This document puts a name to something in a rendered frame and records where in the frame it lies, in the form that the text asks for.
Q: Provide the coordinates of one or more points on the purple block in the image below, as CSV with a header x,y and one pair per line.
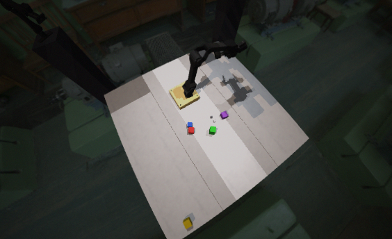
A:
x,y
224,115

